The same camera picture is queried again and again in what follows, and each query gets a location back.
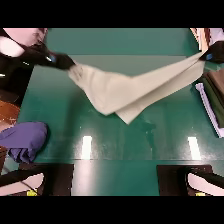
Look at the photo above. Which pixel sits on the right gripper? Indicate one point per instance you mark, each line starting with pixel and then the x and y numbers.
pixel 215 52

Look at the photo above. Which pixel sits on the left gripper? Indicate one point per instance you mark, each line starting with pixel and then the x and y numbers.
pixel 62 61

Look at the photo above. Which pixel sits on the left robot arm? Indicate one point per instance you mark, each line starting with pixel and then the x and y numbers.
pixel 13 68

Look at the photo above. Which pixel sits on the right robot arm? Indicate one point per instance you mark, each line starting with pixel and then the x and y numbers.
pixel 173 180

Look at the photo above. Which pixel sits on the brown garment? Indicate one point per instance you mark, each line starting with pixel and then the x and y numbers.
pixel 218 80

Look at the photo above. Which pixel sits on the purple garment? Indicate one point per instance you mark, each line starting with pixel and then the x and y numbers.
pixel 23 137

